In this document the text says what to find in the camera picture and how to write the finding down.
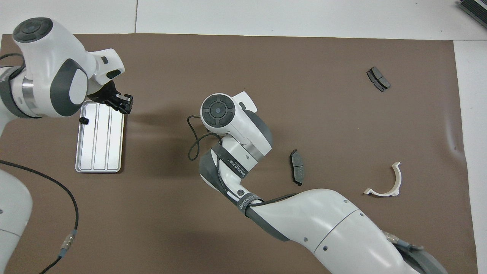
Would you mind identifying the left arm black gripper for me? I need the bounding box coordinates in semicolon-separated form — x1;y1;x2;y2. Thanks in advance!
88;82;134;115

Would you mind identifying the silver metal tray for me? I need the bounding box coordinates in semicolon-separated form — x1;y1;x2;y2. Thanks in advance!
75;101;126;174

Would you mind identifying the brown table mat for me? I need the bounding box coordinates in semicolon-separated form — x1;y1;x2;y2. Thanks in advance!
0;33;480;274

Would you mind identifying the dark grey brake pad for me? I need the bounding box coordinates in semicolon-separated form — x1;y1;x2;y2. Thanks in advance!
366;67;392;92
290;149;306;186

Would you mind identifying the grey ribbed device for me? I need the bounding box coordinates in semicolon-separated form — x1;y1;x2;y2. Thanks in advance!
458;0;487;29

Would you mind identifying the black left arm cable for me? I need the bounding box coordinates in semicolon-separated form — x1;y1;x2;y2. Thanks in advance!
0;160;79;274

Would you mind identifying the white curved plastic bracket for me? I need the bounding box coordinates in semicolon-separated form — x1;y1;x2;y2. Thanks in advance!
363;162;403;197

